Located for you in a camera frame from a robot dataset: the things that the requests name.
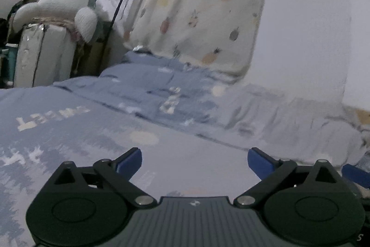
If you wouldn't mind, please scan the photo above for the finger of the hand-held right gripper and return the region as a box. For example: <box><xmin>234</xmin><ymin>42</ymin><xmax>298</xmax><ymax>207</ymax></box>
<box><xmin>341</xmin><ymin>163</ymin><xmax>370</xmax><ymax>191</ymax></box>

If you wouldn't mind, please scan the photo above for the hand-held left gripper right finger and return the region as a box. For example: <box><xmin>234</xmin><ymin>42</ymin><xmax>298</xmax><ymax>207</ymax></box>
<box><xmin>234</xmin><ymin>148</ymin><xmax>342</xmax><ymax>208</ymax></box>

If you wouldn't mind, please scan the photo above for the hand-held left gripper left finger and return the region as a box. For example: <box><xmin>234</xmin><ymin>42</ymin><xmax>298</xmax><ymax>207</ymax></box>
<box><xmin>53</xmin><ymin>148</ymin><xmax>158</xmax><ymax>208</ymax></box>

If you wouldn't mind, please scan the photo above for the grey leaf print bed sheet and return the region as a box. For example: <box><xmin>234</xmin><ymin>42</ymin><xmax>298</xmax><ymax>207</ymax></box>
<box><xmin>0</xmin><ymin>85</ymin><xmax>261</xmax><ymax>247</ymax></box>

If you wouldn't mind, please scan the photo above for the blue printed quilt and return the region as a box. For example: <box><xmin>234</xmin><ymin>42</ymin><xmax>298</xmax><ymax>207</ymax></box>
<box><xmin>53</xmin><ymin>50</ymin><xmax>370</xmax><ymax>176</ymax></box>

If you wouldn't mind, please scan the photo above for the white zip storage bag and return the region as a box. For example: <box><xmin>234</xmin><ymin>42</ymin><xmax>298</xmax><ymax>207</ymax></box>
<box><xmin>13</xmin><ymin>23</ymin><xmax>78</xmax><ymax>88</ymax></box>

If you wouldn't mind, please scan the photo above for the teal container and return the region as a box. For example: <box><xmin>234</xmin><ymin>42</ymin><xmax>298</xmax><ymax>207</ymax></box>
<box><xmin>4</xmin><ymin>43</ymin><xmax>19</xmax><ymax>85</ymax></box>

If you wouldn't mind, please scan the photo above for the pineapple print curtain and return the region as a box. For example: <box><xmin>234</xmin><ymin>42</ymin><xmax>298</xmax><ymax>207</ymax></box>
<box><xmin>123</xmin><ymin>0</ymin><xmax>281</xmax><ymax>80</ymax></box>

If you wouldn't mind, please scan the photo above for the black clothes rack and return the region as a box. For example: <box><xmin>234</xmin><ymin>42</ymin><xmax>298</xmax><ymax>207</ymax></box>
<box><xmin>62</xmin><ymin>0</ymin><xmax>143</xmax><ymax>43</ymax></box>

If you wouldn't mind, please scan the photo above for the white plush toy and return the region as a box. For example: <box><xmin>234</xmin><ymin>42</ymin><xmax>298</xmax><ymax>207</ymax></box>
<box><xmin>13</xmin><ymin>0</ymin><xmax>99</xmax><ymax>44</ymax></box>

